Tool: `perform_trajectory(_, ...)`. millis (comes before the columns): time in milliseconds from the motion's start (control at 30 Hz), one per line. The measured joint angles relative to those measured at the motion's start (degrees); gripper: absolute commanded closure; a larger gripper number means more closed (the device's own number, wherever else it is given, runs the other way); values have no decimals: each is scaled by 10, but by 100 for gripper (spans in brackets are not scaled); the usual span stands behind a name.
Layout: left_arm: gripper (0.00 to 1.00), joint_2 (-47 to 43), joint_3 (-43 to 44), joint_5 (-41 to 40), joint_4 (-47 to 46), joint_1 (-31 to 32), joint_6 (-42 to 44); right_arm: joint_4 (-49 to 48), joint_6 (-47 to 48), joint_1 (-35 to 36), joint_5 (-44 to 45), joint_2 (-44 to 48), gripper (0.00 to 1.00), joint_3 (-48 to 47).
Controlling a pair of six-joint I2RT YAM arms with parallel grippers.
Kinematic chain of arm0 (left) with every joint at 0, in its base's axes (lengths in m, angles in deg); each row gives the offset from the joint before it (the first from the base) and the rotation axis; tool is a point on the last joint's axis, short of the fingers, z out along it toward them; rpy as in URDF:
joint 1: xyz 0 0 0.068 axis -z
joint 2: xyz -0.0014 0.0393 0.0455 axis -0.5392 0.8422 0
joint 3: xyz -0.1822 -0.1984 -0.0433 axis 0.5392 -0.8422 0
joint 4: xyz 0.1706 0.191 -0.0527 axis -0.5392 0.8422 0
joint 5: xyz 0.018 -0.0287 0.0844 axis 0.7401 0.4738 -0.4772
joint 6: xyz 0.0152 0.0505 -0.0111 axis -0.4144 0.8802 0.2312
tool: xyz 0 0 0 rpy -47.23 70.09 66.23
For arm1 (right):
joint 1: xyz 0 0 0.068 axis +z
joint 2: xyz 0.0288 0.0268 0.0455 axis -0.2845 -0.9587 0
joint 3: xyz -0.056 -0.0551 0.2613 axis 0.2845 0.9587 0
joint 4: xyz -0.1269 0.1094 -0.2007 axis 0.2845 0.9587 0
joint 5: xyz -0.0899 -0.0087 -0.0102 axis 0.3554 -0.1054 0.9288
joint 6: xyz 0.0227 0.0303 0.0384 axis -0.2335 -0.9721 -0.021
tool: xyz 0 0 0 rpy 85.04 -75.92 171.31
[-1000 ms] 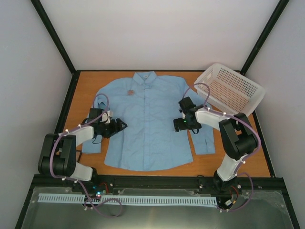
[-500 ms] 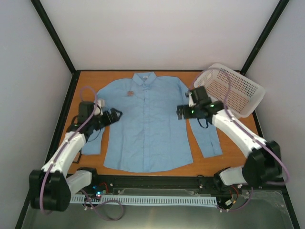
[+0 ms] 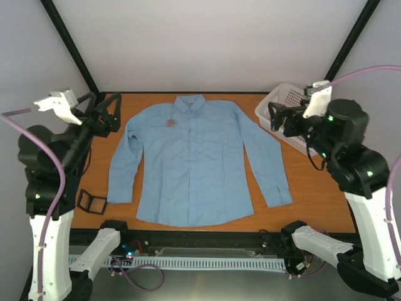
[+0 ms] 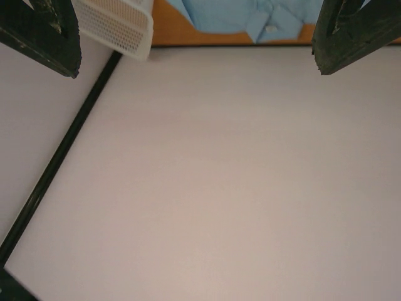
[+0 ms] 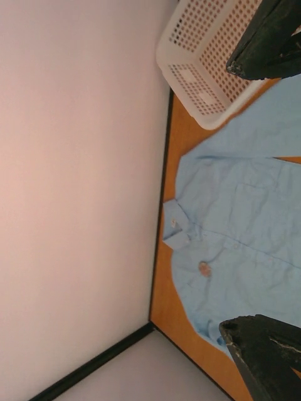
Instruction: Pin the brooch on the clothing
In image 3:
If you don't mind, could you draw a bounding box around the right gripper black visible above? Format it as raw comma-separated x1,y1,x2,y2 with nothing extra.
268,100,338,163

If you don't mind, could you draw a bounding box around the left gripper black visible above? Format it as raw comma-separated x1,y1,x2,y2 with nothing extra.
58,90,122,171

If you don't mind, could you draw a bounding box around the round pink brooch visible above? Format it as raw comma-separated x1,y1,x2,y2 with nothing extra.
166,119,176,127

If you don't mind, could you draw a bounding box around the light blue button shirt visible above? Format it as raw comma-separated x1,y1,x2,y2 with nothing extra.
107,95,293,227

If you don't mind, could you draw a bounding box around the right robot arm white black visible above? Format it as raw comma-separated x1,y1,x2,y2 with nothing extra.
268,99,400,300

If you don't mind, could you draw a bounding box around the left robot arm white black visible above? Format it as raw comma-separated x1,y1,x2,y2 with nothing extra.
18,90,130,300

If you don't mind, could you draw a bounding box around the open black brooch box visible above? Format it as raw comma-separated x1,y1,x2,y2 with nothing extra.
76,189,108,215

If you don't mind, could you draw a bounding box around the white perforated plastic basket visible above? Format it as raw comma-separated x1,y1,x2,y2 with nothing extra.
255,80,332,156

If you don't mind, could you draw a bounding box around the left red green controller board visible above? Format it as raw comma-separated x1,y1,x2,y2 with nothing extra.
122,240,143,259

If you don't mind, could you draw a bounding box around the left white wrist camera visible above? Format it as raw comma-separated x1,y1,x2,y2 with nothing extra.
34,89,82,125

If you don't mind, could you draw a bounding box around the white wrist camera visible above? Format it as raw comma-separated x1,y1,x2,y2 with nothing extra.
34,89,82,125
303,80,332,119

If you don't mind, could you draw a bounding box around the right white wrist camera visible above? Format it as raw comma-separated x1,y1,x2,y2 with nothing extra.
303,80,332,119

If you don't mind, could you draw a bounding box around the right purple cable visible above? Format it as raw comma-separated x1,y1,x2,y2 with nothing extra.
328,64,401,239

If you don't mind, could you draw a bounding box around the purple cable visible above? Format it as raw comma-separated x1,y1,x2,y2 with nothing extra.
0,106,66,301
328,64,401,239

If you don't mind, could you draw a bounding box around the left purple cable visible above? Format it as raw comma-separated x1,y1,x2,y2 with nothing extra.
0,106,66,301

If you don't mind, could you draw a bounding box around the left black frame post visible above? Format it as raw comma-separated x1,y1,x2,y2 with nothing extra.
40,0,101,97

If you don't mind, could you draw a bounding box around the black frame post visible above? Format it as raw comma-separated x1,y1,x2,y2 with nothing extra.
324,0,381,81
40,0,101,97

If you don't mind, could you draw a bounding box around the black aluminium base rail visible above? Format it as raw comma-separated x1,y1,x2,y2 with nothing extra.
112,230,310,258

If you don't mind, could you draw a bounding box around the right black frame post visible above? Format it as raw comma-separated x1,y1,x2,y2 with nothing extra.
324,0,381,81

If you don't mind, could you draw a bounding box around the right controller board with wires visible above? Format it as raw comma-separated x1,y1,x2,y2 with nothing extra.
284,251,314,280

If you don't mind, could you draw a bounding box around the light blue slotted cable duct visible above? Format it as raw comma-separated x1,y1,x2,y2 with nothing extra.
67,254,288,272

